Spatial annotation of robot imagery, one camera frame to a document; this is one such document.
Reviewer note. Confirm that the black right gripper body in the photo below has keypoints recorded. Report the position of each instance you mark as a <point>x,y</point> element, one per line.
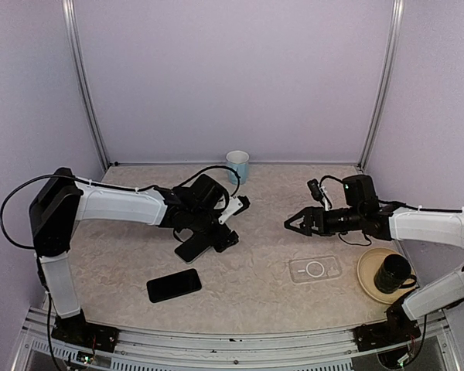
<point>329,226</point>

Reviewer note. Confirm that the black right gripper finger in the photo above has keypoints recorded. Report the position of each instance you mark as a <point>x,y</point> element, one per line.
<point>301,228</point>
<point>302,219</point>

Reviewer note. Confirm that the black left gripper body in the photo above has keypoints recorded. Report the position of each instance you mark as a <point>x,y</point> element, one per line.
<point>216,238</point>

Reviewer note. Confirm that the silver-edged black smartphone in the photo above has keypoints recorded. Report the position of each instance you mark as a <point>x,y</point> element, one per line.
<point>196,245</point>

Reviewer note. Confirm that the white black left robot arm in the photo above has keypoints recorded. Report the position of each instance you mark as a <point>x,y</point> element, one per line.
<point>200,205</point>

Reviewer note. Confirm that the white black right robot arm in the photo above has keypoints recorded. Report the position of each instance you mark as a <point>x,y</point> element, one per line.
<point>388,220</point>

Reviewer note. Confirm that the beige round plate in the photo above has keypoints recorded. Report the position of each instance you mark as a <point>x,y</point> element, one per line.
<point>367,267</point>

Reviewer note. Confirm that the black smartphone on table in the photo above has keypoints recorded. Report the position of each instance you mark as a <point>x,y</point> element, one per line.
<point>173,285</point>

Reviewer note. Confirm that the light blue ceramic mug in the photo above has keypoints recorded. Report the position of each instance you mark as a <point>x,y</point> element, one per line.
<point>239,161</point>

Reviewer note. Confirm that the dark green mug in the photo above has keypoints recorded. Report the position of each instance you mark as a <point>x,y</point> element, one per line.
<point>393,274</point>

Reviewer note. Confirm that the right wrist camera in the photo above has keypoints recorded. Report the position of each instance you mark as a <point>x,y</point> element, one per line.
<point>314,189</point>

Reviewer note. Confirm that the aluminium front rail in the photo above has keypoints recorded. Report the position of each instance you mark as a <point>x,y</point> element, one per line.
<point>141,349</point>

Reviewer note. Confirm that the right aluminium corner post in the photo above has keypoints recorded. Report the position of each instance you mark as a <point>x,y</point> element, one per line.
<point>384,83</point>

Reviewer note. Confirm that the aluminium corner post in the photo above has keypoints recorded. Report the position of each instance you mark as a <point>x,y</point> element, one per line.
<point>70,20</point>
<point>384,83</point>

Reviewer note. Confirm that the left aluminium corner post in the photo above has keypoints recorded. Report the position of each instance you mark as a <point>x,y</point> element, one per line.
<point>70,20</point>

